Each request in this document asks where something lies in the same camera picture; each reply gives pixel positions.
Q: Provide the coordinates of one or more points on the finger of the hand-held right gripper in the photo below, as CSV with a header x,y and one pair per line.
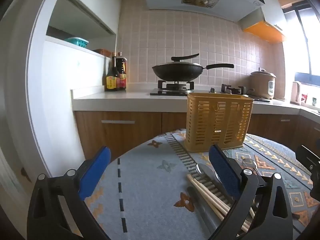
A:
x,y
316,195
308,158

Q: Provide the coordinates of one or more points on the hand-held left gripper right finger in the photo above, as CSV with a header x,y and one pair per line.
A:
x,y
222,172

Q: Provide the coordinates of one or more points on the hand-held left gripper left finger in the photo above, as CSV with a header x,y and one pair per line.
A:
x,y
96,172

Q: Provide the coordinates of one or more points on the wooden chopstick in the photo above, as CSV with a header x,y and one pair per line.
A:
x,y
212,195
200,191

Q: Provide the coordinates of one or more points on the yellow slotted plastic utensil basket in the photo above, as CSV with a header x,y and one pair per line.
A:
x,y
217,122

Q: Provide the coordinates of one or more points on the kitchen counter with wooden cabinets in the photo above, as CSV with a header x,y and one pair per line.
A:
x,y
120,135

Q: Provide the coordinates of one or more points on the green cup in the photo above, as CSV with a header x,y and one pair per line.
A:
x,y
314,101

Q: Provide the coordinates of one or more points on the blue patterned tablecloth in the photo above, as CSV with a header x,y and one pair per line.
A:
x,y
150,192

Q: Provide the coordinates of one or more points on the red printed cup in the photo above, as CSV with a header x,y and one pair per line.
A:
x,y
304,99

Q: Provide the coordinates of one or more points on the beige rice cooker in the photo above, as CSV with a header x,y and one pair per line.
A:
x,y
262,83

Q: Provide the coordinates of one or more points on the yellow label sauce bottle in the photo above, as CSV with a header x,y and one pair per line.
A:
x,y
112,80

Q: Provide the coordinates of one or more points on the black gas stove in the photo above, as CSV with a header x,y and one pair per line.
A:
x,y
172,90

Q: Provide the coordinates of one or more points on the red label sauce bottle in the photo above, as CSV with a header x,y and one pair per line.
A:
x,y
122,72

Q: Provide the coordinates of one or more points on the black wok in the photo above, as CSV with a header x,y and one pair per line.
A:
x,y
177,71

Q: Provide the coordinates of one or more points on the brown woven basket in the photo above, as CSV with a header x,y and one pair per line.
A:
x,y
103,53

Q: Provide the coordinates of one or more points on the kitchen window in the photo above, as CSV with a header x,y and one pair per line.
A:
x,y
300,37

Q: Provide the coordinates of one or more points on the teal plastic basket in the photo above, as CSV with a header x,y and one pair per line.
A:
x,y
77,42

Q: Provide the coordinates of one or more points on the orange wall cabinet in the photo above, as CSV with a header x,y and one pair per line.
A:
x,y
265,30

